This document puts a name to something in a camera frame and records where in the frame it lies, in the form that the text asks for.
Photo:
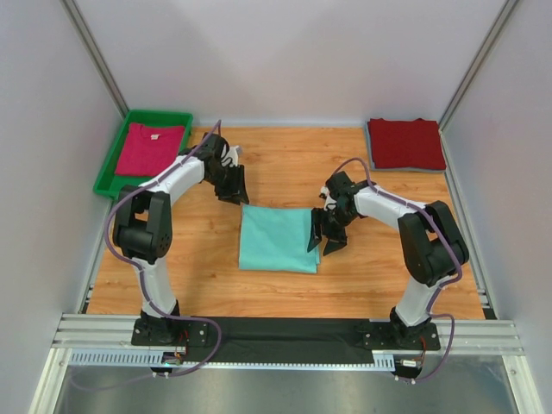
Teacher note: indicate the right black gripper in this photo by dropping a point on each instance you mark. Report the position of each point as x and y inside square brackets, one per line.
[335, 240]

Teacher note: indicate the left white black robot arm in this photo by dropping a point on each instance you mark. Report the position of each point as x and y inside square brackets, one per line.
[142, 233]

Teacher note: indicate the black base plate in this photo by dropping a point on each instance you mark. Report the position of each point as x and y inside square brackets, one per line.
[270, 339]

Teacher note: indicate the teal t shirt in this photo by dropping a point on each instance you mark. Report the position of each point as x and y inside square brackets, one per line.
[275, 239]

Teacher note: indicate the slotted grey cable duct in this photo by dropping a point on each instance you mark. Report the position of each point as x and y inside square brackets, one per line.
[81, 357]

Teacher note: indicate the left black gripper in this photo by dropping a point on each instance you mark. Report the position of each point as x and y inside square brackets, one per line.
[236, 191]

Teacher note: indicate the dark red folded t shirt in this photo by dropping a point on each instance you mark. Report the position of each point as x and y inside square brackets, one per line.
[405, 144]

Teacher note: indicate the aluminium frame rail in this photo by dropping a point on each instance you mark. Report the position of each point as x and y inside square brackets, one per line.
[472, 337]

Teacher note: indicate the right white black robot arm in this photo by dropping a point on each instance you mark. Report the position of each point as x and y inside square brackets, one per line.
[434, 250]

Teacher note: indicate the green plastic tray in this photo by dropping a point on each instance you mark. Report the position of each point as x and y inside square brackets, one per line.
[107, 183]

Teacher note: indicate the pink folded t shirt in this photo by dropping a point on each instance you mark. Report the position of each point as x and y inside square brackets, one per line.
[148, 151]

